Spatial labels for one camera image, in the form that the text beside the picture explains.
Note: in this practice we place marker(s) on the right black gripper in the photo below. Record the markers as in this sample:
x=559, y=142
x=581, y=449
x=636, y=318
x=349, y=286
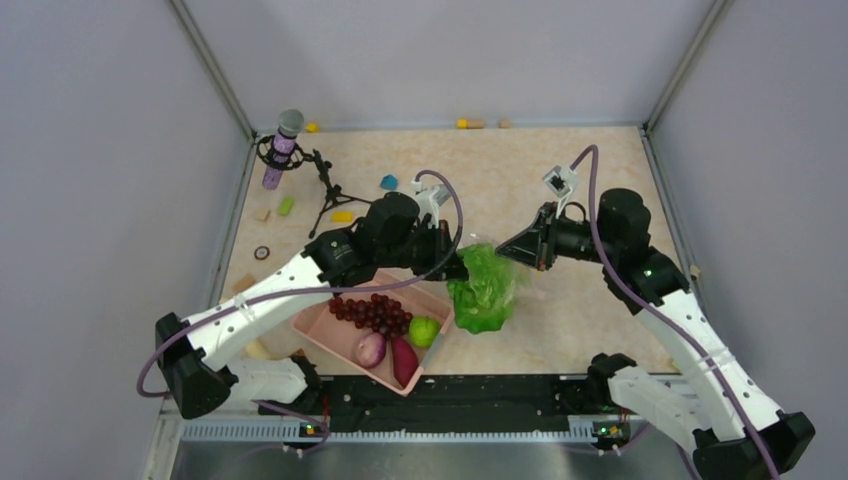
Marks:
x=537, y=245

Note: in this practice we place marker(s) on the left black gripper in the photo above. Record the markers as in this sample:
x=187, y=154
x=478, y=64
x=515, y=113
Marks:
x=442, y=245

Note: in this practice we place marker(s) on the clear zip top bag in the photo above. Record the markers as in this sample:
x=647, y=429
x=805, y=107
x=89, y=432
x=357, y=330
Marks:
x=494, y=282

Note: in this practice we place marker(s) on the green lettuce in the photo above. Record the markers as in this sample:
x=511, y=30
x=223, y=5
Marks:
x=475, y=323

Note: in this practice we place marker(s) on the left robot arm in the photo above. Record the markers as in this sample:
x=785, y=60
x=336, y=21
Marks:
x=398, y=231

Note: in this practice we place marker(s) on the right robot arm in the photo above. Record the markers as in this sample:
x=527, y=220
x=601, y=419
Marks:
x=730, y=428

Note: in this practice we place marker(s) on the pink plastic basket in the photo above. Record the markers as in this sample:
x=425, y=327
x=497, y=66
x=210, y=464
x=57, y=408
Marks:
x=339, y=338

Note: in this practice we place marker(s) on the green lime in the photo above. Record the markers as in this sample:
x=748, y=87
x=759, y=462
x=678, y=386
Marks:
x=422, y=331

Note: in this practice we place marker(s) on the dark red grapes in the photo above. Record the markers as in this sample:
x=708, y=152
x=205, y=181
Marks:
x=378, y=313

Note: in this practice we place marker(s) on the red sweet potato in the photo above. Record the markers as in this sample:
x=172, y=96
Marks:
x=405, y=361

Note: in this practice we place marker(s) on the blue block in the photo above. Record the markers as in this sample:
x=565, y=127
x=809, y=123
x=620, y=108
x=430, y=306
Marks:
x=389, y=182

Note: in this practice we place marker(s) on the red onion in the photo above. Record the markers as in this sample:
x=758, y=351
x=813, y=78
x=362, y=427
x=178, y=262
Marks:
x=370, y=350

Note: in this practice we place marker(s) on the yellow and wood cylinder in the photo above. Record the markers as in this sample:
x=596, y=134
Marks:
x=470, y=123

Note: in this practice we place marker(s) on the green block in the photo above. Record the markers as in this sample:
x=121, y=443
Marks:
x=285, y=206

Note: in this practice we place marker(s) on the small wooden cube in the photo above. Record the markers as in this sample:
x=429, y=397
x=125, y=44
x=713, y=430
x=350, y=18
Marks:
x=262, y=215

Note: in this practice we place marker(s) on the cream wooden cylinder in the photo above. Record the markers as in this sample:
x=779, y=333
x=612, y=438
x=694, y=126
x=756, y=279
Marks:
x=256, y=350

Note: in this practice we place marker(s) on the purple microphone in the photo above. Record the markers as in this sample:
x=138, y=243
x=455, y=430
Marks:
x=281, y=149

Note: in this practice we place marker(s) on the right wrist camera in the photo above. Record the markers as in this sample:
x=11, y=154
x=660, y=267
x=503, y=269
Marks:
x=563, y=182

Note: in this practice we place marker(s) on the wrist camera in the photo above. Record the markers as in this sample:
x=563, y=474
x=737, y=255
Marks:
x=563, y=182
x=429, y=201

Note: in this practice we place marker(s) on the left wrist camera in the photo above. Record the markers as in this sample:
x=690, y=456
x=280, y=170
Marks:
x=429, y=201

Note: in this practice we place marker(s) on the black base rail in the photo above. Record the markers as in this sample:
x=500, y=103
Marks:
x=463, y=404

